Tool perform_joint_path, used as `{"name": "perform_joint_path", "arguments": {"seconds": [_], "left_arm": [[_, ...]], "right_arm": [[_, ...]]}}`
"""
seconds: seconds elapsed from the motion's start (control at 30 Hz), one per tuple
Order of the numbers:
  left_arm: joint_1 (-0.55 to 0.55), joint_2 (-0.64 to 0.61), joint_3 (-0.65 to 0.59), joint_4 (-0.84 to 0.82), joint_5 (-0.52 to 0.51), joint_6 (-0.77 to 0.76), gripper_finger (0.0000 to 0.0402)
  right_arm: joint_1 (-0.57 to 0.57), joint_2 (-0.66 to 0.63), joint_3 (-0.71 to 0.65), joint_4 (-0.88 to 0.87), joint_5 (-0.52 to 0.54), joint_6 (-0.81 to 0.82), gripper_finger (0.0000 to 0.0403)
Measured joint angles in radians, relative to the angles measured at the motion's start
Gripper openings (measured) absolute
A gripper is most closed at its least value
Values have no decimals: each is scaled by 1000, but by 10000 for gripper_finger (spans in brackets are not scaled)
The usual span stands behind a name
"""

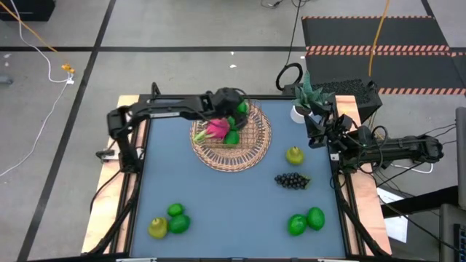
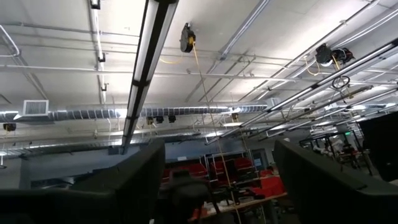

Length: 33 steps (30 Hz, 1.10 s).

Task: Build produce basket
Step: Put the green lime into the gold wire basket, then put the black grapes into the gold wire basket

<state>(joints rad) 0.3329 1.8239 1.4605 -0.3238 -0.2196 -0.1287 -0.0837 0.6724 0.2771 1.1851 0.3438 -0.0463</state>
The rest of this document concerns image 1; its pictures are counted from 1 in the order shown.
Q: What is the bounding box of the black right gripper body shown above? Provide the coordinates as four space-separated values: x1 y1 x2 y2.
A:
323 125 363 153

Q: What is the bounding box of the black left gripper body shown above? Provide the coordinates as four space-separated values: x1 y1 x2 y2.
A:
213 87 245 116

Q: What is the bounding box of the pink toy dragon fruit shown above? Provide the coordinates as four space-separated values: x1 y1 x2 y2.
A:
192 117 232 144

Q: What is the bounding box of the yellow-green toy pear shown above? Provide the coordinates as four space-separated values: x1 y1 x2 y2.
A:
147 217 170 240
285 146 306 166

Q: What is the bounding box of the dark toy grape bunch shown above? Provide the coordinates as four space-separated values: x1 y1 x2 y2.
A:
274 172 312 191

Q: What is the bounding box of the white plant pot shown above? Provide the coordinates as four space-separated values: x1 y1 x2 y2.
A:
290 104 309 124

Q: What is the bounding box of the green artificial leafy plant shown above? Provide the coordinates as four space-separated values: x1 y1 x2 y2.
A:
293 71 336 117

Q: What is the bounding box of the round woven placemat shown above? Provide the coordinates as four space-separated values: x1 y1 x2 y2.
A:
189 98 273 173

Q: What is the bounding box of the black perforated computer case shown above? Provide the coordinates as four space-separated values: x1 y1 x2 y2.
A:
283 78 384 124

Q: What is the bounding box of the black hazard-striped floor mat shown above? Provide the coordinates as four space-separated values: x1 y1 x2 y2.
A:
301 15 451 52
304 50 466 96

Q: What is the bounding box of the wooden table side board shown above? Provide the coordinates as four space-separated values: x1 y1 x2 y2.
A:
333 95 393 255
80 95 146 255

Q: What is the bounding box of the white paper sheet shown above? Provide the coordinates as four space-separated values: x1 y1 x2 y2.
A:
376 186 409 244

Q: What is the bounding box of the grey monitor back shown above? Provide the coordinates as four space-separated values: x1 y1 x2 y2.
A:
454 106 466 211

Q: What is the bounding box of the black control box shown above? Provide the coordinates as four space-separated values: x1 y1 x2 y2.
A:
95 148 118 163

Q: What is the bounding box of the black floor box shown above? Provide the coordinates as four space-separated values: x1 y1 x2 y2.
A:
0 0 57 22

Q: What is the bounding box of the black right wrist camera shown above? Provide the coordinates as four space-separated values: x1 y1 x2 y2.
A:
336 113 355 129

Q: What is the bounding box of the black table frame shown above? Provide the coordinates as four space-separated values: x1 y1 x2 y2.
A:
87 93 392 262

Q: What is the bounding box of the yellow hanging cable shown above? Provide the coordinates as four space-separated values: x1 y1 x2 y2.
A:
368 0 392 77

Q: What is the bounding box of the black hanging cable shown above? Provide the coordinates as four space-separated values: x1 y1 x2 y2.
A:
275 0 304 92

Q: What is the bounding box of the orange floor cable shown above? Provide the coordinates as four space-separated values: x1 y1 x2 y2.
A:
0 1 76 74

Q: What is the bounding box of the white floor cable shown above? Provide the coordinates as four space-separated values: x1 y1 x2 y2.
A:
0 0 76 178

